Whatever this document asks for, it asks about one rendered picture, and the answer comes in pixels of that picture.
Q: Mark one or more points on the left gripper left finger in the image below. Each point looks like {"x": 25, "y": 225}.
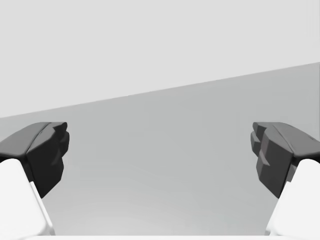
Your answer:
{"x": 40, "y": 155}

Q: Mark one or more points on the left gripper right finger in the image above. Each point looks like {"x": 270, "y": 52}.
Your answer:
{"x": 277, "y": 155}

